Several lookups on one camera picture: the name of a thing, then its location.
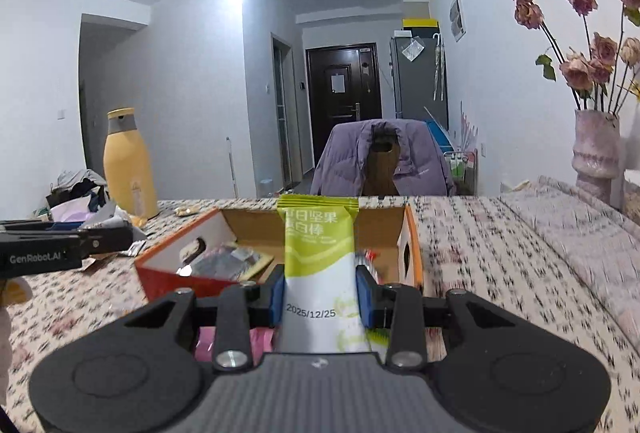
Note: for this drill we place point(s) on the large yellow thermos bottle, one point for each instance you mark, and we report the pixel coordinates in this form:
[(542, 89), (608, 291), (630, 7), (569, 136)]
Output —
[(127, 166)]

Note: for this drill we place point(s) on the small gold snack packet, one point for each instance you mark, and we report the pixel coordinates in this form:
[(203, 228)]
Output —
[(186, 211)]

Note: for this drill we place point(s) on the orange cardboard tray box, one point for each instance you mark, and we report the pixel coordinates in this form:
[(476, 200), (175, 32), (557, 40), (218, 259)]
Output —
[(389, 232)]

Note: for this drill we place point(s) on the silver long snack bag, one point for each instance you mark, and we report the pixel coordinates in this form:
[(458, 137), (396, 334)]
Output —
[(228, 261)]

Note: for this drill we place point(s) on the calligraphy print tablecloth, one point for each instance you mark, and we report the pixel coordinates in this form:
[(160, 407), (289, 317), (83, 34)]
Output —
[(474, 243)]

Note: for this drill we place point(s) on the dark entrance door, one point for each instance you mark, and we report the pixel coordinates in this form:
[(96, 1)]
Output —
[(344, 86)]

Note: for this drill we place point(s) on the green snack bar packet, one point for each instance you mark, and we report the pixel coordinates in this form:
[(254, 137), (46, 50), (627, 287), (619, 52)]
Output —
[(320, 301)]

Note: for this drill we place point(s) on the pink ceramic vase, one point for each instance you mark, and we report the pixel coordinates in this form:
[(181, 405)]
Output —
[(596, 152)]

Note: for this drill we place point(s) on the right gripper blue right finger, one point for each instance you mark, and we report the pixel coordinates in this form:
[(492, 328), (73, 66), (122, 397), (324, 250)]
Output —
[(367, 295)]

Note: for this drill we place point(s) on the purple puffer jacket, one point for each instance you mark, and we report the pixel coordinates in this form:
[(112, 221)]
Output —
[(422, 169)]

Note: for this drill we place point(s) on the grey refrigerator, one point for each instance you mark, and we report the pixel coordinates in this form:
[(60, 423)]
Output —
[(419, 75)]

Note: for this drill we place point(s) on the pink woven blanket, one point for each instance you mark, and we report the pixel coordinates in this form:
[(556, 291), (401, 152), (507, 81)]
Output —
[(596, 241)]

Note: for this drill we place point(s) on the wooden chair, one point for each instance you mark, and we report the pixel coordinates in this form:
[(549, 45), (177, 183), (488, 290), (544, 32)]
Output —
[(382, 160)]

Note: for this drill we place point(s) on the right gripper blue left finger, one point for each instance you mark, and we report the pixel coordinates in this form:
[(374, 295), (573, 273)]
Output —
[(276, 286)]

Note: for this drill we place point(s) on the yellow box on fridge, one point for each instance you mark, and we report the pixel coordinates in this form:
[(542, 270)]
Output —
[(419, 23)]

